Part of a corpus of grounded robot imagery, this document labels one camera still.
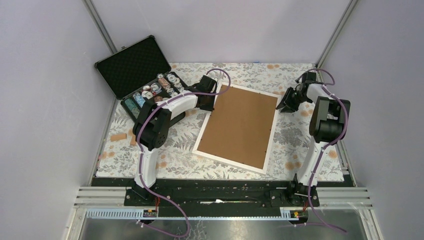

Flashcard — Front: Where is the floral tablecloth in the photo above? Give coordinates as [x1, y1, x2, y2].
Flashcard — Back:
[96, 62, 345, 182]

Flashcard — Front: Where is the white picture frame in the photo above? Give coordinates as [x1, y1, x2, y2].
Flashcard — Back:
[192, 81, 283, 175]

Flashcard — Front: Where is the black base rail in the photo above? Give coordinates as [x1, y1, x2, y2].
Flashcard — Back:
[124, 178, 321, 220]

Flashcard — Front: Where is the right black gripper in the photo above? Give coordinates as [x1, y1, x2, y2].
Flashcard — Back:
[275, 87, 310, 114]

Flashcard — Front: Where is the brown tape piece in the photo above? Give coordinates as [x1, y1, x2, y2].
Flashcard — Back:
[110, 133, 127, 142]

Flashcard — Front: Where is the black poker chip case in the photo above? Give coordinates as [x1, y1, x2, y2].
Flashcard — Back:
[94, 35, 188, 128]

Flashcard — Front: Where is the brown cardboard backing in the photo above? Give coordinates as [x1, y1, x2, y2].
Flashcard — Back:
[196, 85, 278, 170]

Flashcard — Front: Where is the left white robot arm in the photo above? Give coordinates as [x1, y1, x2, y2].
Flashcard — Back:
[133, 75, 218, 206]

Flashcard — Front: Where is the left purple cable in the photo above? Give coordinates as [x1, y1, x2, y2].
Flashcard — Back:
[136, 68, 232, 239]

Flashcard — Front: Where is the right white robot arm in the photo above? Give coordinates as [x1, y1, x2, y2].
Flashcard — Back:
[276, 68, 351, 206]

